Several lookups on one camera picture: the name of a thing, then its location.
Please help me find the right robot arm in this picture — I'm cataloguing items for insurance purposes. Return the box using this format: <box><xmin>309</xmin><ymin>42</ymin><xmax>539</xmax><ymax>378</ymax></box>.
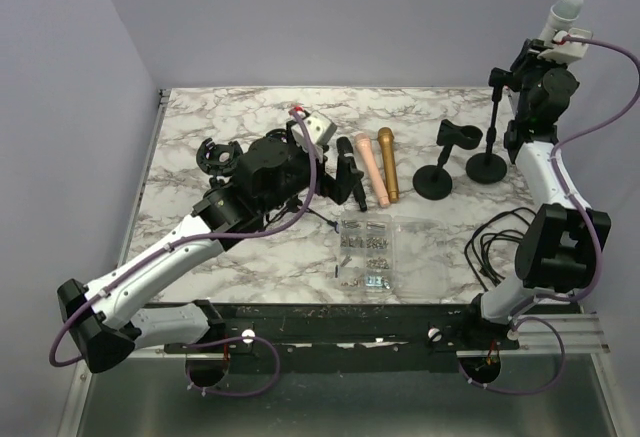
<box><xmin>459</xmin><ymin>38</ymin><xmax>611</xmax><ymax>349</ymax></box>

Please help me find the pink microphone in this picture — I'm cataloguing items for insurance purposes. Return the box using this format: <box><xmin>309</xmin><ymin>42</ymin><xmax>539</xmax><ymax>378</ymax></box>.
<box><xmin>355</xmin><ymin>133</ymin><xmax>390</xmax><ymax>208</ymax></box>

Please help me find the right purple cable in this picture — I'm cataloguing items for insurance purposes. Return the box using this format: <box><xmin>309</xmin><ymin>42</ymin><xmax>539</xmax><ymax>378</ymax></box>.
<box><xmin>459</xmin><ymin>31</ymin><xmax>640</xmax><ymax>393</ymax></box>

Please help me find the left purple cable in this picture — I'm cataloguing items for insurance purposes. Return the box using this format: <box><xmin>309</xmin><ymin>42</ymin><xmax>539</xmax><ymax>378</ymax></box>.
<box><xmin>48</xmin><ymin>109</ymin><xmax>321</xmax><ymax>368</ymax></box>

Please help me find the black tripod mic stand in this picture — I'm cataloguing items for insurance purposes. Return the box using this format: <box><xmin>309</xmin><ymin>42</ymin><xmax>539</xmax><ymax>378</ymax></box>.
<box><xmin>264</xmin><ymin>126</ymin><xmax>341</xmax><ymax>232</ymax></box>

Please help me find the gold microphone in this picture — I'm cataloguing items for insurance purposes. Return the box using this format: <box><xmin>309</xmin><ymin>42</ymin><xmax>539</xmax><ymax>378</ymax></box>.
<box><xmin>377</xmin><ymin>127</ymin><xmax>400</xmax><ymax>203</ymax></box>

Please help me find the black cable bundle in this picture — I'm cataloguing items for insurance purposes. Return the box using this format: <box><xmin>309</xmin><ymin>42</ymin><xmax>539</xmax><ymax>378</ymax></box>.
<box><xmin>462</xmin><ymin>206</ymin><xmax>539</xmax><ymax>288</ymax></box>

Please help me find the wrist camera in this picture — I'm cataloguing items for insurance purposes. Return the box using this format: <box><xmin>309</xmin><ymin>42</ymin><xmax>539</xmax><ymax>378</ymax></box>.
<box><xmin>538</xmin><ymin>28</ymin><xmax>593</xmax><ymax>65</ymax></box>
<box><xmin>289</xmin><ymin>107</ymin><xmax>337</xmax><ymax>153</ymax></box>

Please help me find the purple cable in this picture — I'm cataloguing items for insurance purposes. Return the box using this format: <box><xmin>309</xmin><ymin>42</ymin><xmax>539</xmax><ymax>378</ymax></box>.
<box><xmin>459</xmin><ymin>31</ymin><xmax>640</xmax><ymax>393</ymax></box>
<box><xmin>48</xmin><ymin>109</ymin><xmax>321</xmax><ymax>368</ymax></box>

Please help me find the white microphone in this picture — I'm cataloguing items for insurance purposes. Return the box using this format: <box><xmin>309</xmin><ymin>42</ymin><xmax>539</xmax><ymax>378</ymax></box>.
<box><xmin>538</xmin><ymin>0</ymin><xmax>584</xmax><ymax>44</ymax></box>

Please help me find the aluminium mounting rail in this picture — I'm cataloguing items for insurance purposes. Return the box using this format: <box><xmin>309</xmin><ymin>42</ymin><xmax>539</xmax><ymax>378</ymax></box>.
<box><xmin>131</xmin><ymin>313</ymin><xmax>610</xmax><ymax>357</ymax></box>

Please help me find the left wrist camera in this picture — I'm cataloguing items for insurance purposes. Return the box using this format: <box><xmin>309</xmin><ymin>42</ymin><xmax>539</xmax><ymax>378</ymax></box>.
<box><xmin>289</xmin><ymin>107</ymin><xmax>337</xmax><ymax>153</ymax></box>

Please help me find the black microphone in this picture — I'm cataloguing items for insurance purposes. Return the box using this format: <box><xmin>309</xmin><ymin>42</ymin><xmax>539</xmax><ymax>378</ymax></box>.
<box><xmin>336</xmin><ymin>136</ymin><xmax>368</xmax><ymax>212</ymax></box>

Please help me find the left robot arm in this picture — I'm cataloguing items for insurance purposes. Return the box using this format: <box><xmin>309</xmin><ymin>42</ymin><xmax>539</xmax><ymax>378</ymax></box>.
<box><xmin>57</xmin><ymin>128</ymin><xmax>363</xmax><ymax>373</ymax></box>

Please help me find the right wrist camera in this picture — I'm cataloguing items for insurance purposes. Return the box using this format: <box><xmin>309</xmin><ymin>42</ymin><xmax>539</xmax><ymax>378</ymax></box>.
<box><xmin>538</xmin><ymin>28</ymin><xmax>593</xmax><ymax>65</ymax></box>

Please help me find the round base mic stand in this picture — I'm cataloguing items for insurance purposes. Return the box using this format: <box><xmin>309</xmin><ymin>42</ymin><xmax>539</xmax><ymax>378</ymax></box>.
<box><xmin>412</xmin><ymin>119</ymin><xmax>483</xmax><ymax>201</ymax></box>
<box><xmin>465</xmin><ymin>67</ymin><xmax>511</xmax><ymax>185</ymax></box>

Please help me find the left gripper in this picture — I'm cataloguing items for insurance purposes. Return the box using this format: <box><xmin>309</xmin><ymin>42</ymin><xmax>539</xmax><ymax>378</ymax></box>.
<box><xmin>260</xmin><ymin>124</ymin><xmax>364</xmax><ymax>216</ymax></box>

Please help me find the clear plastic screw box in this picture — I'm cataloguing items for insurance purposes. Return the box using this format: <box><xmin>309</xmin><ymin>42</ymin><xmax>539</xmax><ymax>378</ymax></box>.
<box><xmin>333</xmin><ymin>211</ymin><xmax>448</xmax><ymax>303</ymax></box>

